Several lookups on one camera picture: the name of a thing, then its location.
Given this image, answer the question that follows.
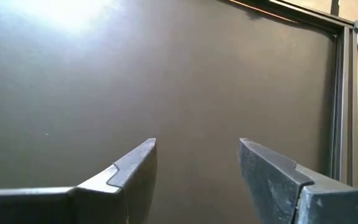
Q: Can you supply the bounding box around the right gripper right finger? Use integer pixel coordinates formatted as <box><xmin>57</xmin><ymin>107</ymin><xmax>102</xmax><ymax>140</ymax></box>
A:
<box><xmin>239</xmin><ymin>138</ymin><xmax>358</xmax><ymax>224</ymax></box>

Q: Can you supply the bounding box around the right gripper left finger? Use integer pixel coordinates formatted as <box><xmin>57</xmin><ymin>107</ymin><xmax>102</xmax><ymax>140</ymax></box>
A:
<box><xmin>0</xmin><ymin>138</ymin><xmax>158</xmax><ymax>224</ymax></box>

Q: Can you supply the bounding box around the black table mat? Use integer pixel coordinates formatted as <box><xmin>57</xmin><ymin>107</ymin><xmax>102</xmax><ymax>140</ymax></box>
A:
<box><xmin>0</xmin><ymin>0</ymin><xmax>338</xmax><ymax>224</ymax></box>

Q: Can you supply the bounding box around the black aluminium table frame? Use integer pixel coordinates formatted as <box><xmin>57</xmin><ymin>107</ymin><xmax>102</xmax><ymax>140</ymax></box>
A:
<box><xmin>219</xmin><ymin>0</ymin><xmax>358</xmax><ymax>189</ymax></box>

